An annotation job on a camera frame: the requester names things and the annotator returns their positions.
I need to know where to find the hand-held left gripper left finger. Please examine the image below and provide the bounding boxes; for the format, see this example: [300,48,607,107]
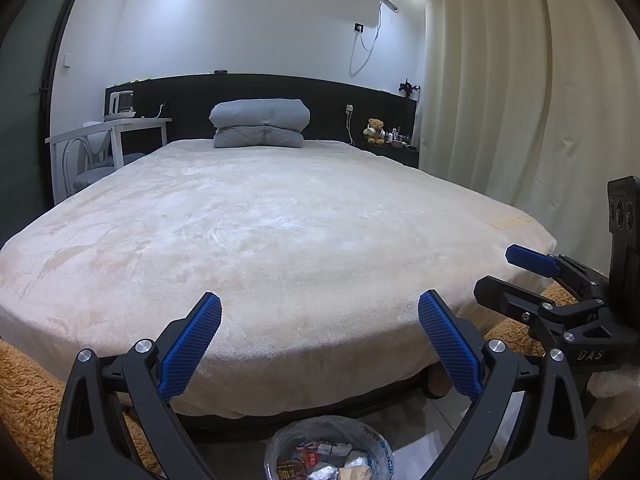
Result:
[52,291,223,480]

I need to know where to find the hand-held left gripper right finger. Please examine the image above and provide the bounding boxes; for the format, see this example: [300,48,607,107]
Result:
[418,290,591,480]

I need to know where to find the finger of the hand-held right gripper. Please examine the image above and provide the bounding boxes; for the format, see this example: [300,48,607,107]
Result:
[506,245,608,301]
[474,276,608,341]

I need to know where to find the bin with clear plastic liner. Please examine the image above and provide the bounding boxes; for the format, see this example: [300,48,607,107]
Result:
[264,415,396,480]

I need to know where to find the silver foil wrapper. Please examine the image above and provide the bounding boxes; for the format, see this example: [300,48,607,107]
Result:
[305,462,342,480]

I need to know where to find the person's right leg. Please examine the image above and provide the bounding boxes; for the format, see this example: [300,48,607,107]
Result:
[480,280,640,480]

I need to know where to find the person's leg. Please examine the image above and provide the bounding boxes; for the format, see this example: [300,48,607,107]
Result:
[0,340,166,478]
[480,280,640,480]

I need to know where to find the bed with beige blanket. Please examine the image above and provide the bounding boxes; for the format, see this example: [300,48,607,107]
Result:
[0,139,557,418]

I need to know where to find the cream curtain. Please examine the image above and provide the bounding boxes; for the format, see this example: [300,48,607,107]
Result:
[415,0,640,281]

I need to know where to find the black nightstand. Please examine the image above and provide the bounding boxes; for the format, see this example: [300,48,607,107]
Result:
[356,140,420,168]

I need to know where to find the person's left leg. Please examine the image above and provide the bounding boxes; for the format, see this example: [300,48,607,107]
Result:
[0,340,166,478]

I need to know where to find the group of small bottles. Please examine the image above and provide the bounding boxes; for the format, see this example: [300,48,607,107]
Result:
[386,127,413,150]

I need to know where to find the white chair with grey cushion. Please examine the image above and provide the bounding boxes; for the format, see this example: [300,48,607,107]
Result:
[62,130,146,196]

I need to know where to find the brown teddy bear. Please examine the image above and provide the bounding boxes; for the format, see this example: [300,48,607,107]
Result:
[363,118,386,145]

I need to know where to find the grey pillow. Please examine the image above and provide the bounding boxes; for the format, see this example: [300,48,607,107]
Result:
[214,127,305,149]

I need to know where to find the white table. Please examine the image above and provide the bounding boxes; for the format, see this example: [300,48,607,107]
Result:
[45,117,172,171]

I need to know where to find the grey folded pillows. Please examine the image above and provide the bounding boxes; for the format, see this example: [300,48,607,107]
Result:
[209,98,311,136]

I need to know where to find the black headboard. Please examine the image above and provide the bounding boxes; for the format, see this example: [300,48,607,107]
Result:
[105,74,420,168]

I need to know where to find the white electric kettle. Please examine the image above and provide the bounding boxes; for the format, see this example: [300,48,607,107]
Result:
[104,90,137,121]

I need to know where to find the dark door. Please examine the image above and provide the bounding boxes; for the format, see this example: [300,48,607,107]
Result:
[0,0,93,211]

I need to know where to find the white power cable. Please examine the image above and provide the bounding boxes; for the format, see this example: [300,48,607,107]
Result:
[349,7,383,77]

